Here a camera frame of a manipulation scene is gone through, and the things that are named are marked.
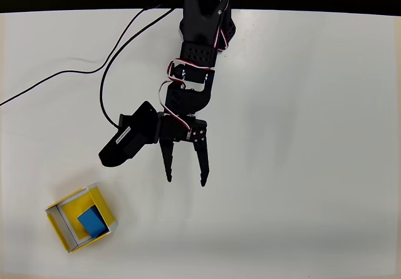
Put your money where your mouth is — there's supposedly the blue cube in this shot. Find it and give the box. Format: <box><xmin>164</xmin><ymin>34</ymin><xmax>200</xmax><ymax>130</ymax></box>
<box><xmin>76</xmin><ymin>206</ymin><xmax>111</xmax><ymax>240</ymax></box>

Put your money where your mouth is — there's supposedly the yellow paper box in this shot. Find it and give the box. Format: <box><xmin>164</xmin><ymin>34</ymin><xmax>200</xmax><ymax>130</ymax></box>
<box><xmin>44</xmin><ymin>182</ymin><xmax>119</xmax><ymax>255</ymax></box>

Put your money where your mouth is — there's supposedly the red white servo wire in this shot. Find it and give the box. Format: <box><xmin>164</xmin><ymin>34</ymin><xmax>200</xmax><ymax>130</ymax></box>
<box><xmin>167</xmin><ymin>58</ymin><xmax>216</xmax><ymax>83</ymax></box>
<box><xmin>212</xmin><ymin>0</ymin><xmax>236</xmax><ymax>53</ymax></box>
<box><xmin>159</xmin><ymin>80</ymin><xmax>193</xmax><ymax>140</ymax></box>

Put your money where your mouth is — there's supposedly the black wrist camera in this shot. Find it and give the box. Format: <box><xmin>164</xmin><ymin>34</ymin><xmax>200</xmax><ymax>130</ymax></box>
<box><xmin>98</xmin><ymin>100</ymin><xmax>161</xmax><ymax>168</ymax></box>

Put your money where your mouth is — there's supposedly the black camera cable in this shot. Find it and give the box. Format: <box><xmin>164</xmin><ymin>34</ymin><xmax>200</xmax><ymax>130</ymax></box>
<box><xmin>99</xmin><ymin>8</ymin><xmax>175</xmax><ymax>129</ymax></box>

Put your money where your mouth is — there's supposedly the thin black cable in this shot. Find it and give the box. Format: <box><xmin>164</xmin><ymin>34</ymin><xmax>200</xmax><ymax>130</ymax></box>
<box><xmin>0</xmin><ymin>0</ymin><xmax>184</xmax><ymax>107</ymax></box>

